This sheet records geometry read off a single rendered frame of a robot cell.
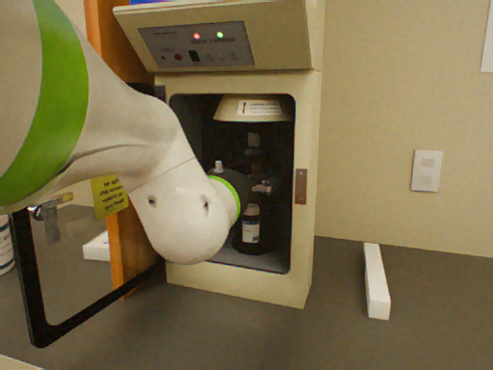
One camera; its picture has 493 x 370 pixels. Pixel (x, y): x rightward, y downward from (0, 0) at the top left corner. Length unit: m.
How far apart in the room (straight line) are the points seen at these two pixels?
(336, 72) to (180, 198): 0.74
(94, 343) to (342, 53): 0.91
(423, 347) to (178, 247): 0.48
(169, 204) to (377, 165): 0.77
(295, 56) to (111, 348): 0.59
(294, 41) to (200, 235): 0.33
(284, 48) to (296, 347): 0.51
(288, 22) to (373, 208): 0.70
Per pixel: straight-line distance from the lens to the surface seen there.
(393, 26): 1.08
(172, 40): 0.66
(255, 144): 0.77
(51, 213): 0.58
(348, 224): 1.14
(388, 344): 0.73
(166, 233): 0.43
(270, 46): 0.60
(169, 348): 0.69
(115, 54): 0.75
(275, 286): 0.76
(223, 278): 0.80
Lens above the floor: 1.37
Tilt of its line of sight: 14 degrees down
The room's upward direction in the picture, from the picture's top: straight up
